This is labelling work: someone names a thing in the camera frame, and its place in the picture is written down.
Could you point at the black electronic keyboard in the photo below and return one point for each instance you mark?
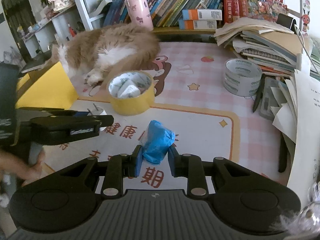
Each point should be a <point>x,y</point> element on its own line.
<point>37,63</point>

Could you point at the colourful spiked ornament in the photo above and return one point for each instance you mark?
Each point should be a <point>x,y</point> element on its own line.
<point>262,7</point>

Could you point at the white low shelf unit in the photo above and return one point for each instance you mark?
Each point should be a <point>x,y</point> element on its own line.
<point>45,31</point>

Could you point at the person's left hand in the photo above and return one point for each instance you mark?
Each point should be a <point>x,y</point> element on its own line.
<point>31,173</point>

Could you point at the white bookshelf frame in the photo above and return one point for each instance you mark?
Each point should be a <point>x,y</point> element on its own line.
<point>80,2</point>

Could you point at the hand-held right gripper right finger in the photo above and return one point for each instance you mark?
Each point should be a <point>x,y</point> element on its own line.
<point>172,161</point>

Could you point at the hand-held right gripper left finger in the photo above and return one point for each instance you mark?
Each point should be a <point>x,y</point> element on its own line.
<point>137,162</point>

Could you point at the grey fluffy object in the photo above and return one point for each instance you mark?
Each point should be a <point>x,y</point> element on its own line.
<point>300,220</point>

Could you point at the dark door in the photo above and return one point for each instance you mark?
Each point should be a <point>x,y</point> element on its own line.
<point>15,10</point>

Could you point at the pile of white papers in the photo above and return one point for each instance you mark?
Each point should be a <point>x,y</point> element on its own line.
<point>307,120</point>

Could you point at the row of blue books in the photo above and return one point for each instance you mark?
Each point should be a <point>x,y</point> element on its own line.
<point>175,5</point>

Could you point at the orange and white box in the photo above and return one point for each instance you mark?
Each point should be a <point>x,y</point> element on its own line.
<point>197,25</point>
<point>202,14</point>

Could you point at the black pen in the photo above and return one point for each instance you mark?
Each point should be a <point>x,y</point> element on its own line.
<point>257,97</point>

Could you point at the cartoon desk mat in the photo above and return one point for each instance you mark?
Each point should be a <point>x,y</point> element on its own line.
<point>200,130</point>

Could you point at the white charger plug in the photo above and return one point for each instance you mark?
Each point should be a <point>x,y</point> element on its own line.
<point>100,111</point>

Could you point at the thick red book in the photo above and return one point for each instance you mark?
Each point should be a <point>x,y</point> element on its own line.
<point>228,8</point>
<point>242,7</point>

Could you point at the yellow tape roll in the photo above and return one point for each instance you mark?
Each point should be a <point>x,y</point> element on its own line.
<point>130,105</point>

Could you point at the cartoon wall sticker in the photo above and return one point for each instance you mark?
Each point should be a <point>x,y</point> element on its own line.
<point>306,17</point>

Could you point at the stack of papers and books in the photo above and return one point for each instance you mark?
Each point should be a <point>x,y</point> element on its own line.
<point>265,45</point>

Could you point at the crumpled white paper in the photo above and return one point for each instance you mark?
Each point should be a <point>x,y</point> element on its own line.
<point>128,90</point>

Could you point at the yellow cardboard box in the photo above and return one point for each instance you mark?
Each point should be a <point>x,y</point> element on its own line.
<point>47,92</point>

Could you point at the clear tape roll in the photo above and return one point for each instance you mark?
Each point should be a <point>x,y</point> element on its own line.
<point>240,85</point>

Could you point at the pink cartoon cylinder cup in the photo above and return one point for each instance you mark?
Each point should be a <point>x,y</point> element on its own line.
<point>138,11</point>

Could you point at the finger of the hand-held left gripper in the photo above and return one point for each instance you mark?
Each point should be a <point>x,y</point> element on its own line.
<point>55,112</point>
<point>70,127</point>

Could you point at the orange and white cat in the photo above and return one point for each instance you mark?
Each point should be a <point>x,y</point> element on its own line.
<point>112,42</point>

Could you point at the pink checkered desktop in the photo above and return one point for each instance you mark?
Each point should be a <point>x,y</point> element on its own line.
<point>260,140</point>

